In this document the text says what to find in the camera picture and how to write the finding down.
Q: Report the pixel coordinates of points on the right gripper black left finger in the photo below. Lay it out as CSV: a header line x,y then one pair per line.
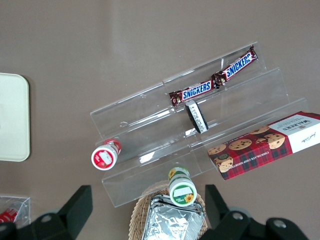
x,y
72,215

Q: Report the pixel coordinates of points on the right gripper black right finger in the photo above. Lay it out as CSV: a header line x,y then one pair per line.
x,y
222,220

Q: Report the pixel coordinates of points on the wicker basket with foil containers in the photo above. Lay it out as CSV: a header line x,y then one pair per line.
x,y
137,215

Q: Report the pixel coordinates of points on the beige plastic tray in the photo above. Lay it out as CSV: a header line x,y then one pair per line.
x,y
12,117

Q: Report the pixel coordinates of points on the green lid sunflower cup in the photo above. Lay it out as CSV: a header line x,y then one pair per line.
x,y
182,193

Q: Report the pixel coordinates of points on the clear acrylic bottle rack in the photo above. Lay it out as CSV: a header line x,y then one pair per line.
x,y
23,207

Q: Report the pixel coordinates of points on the aluminium foil container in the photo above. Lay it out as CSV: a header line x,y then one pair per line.
x,y
167,222

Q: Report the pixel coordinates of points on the red Coca-Cola bottle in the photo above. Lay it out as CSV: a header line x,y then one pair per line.
x,y
7,215

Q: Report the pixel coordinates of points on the red lid yogurt cup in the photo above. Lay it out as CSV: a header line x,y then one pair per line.
x,y
103,156

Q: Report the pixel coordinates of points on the Walkers red tartan cookie box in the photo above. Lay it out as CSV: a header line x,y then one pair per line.
x,y
262,147

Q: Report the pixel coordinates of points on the clear acrylic step display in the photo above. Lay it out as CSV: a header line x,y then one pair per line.
x,y
155,140

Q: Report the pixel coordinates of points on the small black white box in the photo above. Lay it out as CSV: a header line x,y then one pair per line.
x,y
197,117

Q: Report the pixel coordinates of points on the Snickers chocolate bar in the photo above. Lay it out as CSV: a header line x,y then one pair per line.
x,y
196,91
237,66

